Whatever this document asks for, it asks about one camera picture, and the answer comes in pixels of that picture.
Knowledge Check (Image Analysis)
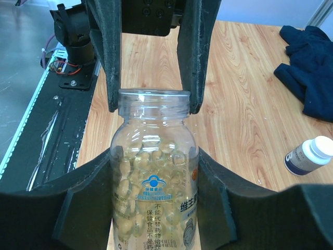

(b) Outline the white capped pill bottle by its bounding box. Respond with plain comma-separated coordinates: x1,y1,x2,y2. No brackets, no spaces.
284,135,332,176

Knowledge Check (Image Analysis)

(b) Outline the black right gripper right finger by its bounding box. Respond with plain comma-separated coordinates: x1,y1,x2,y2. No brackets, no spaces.
197,150,332,249

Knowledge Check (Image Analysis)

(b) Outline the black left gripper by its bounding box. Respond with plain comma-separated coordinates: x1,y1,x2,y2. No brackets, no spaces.
86,0,222,114

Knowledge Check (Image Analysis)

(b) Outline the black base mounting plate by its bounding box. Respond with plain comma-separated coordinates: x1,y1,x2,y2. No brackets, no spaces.
1,62,101,193

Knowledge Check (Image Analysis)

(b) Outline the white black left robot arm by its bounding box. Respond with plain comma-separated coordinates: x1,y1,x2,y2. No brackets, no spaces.
50,0,221,114

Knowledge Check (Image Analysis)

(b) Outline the white slotted cable duct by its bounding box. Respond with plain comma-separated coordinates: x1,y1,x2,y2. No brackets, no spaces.
0,44,68,180

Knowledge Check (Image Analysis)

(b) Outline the dark navy crumpled cloth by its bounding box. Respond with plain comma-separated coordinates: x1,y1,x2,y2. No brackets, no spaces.
274,26,332,122

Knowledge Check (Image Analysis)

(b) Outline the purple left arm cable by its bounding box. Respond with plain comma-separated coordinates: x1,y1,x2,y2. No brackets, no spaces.
39,33,57,68

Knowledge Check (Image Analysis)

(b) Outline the left aluminium frame post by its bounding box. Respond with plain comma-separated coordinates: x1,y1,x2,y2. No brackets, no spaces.
307,0,333,27

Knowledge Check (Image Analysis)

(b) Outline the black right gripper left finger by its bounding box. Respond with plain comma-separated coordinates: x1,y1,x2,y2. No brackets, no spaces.
1,150,112,249

